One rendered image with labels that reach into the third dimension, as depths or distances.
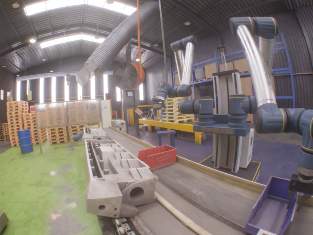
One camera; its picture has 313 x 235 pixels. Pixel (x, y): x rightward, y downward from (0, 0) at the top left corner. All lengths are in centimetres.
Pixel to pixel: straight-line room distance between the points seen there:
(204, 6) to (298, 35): 701
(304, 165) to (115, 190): 77
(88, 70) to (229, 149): 560
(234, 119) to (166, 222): 118
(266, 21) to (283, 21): 1071
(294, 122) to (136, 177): 79
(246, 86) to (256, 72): 877
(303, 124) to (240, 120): 103
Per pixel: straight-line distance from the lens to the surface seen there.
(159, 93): 134
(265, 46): 118
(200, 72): 1169
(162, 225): 72
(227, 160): 210
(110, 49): 673
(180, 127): 499
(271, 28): 113
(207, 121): 169
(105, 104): 524
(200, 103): 169
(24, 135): 593
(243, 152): 205
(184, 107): 181
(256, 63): 76
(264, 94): 65
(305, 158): 57
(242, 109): 151
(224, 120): 181
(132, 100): 612
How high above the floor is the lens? 130
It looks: 4 degrees down
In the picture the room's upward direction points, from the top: 4 degrees counter-clockwise
